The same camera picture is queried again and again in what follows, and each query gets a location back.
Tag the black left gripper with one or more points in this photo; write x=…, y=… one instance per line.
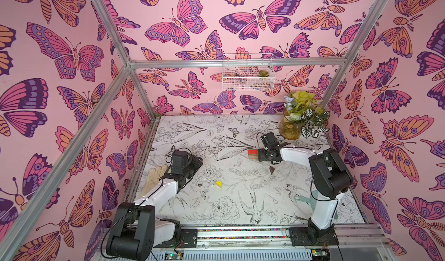
x=196, y=163

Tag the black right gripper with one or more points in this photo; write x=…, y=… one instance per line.
x=263, y=155

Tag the red rectangular block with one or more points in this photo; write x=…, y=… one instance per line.
x=253, y=152

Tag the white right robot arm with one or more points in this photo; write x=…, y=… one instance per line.
x=330, y=180

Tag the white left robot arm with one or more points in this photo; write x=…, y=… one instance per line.
x=135, y=232

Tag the potted plant in vase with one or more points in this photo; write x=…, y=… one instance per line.
x=303, y=116

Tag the small succulent in basket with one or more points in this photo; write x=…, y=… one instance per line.
x=263, y=73

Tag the white wire basket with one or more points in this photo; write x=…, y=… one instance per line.
x=240, y=74

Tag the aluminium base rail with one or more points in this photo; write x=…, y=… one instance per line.
x=270, y=243

